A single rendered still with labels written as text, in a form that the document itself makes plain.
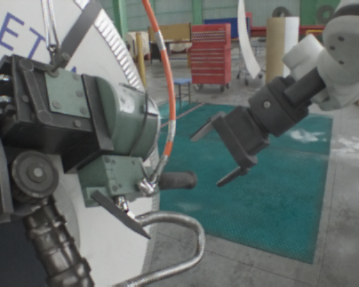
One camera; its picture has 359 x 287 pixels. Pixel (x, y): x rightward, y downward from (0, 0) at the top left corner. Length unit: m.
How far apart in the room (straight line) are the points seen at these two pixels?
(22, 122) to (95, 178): 0.13
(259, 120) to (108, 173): 0.26
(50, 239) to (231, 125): 0.34
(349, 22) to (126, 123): 0.31
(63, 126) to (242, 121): 0.30
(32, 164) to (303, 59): 0.41
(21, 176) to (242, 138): 0.35
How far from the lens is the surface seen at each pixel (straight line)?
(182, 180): 0.56
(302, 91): 0.44
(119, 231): 0.74
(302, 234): 1.75
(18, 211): 0.38
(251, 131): 0.49
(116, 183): 0.39
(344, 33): 0.23
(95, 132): 0.39
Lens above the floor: 1.10
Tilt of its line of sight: 22 degrees down
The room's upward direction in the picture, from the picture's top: 4 degrees counter-clockwise
